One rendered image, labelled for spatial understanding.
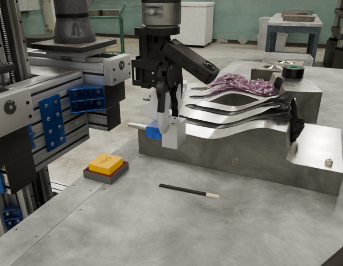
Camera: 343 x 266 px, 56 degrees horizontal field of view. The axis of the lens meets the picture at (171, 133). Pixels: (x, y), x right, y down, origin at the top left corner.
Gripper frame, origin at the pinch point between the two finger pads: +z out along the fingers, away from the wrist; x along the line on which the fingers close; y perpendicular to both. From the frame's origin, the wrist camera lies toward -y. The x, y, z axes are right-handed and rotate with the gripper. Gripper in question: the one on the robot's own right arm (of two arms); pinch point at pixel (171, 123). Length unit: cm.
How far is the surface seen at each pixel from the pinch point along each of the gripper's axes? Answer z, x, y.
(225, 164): 13.0, -10.1, -10.1
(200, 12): 20, -641, 217
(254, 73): 10, -96, 0
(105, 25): 65, -706, 508
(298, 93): 5, -52, -23
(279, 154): 7.5, -10.0, -22.3
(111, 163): 11.4, 3.2, 14.1
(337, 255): 9.5, 15.6, -34.2
